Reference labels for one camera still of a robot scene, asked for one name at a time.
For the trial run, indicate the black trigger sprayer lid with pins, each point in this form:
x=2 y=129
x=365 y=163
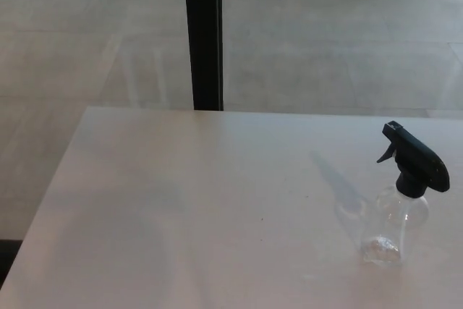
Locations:
x=423 y=157

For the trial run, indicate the black vertical window post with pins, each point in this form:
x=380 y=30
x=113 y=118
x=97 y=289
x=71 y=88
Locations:
x=204 y=34

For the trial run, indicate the clear plastic spray bottle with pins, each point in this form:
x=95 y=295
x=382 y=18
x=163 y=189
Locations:
x=383 y=229

